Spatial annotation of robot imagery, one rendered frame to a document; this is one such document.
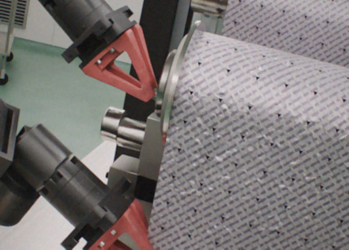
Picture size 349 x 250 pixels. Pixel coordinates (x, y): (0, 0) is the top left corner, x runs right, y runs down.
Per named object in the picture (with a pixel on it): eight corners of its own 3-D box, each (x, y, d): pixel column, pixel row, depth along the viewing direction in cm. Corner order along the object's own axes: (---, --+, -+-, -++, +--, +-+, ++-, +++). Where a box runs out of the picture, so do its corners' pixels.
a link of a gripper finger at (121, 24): (121, 125, 71) (64, 59, 70) (137, 107, 78) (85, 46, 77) (168, 87, 69) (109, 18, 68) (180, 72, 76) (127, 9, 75)
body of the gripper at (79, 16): (70, 69, 69) (25, 16, 69) (98, 51, 79) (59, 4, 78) (114, 29, 67) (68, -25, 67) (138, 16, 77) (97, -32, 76)
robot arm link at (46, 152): (14, 129, 67) (42, 108, 72) (-13, 168, 71) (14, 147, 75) (62, 176, 67) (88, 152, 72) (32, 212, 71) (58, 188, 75)
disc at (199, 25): (185, 130, 81) (209, 11, 76) (189, 131, 81) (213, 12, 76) (152, 174, 68) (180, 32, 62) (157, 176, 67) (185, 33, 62)
